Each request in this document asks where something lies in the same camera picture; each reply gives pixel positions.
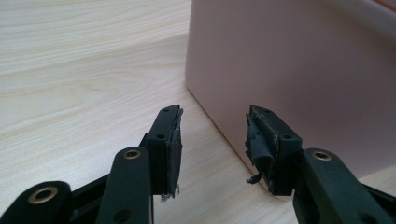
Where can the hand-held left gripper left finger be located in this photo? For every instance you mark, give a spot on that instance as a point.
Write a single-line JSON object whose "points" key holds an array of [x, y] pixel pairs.
{"points": [[163, 155]]}

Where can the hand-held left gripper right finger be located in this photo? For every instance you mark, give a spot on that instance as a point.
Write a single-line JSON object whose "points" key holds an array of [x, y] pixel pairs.
{"points": [[280, 155]]}

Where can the pink plastic storage box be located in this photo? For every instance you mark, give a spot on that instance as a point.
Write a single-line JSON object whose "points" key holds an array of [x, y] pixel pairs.
{"points": [[286, 77]]}

